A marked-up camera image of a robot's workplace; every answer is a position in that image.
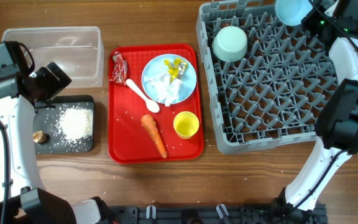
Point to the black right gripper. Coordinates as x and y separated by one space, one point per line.
318 10

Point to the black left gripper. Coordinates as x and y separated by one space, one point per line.
56 86

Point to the light blue bowl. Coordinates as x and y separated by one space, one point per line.
291 12

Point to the pile of white rice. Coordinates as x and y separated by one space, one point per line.
73 125

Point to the brown food scrap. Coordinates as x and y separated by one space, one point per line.
39 137

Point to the mint green bowl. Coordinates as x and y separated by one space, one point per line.
230 44

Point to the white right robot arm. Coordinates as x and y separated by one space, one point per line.
337 124

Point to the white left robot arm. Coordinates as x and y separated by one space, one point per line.
23 90

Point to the grey dishwasher rack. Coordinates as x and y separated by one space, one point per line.
275 93

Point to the clear plastic bin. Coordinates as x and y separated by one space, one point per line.
78 51

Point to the black tray bin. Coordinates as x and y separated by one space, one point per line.
43 122

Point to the red foil snack wrapper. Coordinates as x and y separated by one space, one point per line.
119 72

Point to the orange carrot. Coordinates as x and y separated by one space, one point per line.
150 126

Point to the white plastic spoon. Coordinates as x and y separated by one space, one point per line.
151 105

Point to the crumpled white tissue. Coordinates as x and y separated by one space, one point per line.
161 89

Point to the red serving tray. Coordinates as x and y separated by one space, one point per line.
128 141

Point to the light blue plate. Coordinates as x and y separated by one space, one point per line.
156 66

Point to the yellow foil wrapper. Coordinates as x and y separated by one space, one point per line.
176 68

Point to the yellow plastic cup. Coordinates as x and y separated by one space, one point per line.
186 124

